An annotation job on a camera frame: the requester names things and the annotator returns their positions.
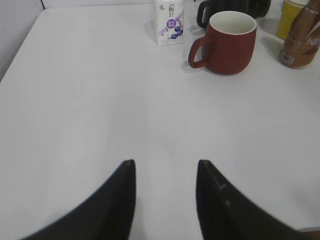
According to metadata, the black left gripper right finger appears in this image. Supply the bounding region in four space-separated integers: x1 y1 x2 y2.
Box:
196 159 320 240

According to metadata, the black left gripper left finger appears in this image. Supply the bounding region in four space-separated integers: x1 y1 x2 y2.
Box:
26 159 137 240

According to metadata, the red ceramic mug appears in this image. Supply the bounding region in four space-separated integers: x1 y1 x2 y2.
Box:
188 10 257 75

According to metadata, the black ceramic mug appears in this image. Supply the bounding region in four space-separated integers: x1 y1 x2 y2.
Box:
196 0 271 29

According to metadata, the brown Nescafe coffee bottle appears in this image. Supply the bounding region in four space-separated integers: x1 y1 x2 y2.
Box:
280 0 320 69

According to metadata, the yellow paper cup stack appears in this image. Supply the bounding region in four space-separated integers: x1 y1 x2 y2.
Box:
276 0 309 40

